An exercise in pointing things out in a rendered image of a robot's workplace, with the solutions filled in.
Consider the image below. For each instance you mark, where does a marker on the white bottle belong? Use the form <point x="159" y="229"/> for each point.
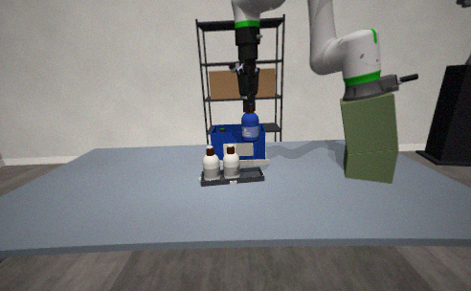
<point x="231" y="166"/>
<point x="211" y="166"/>

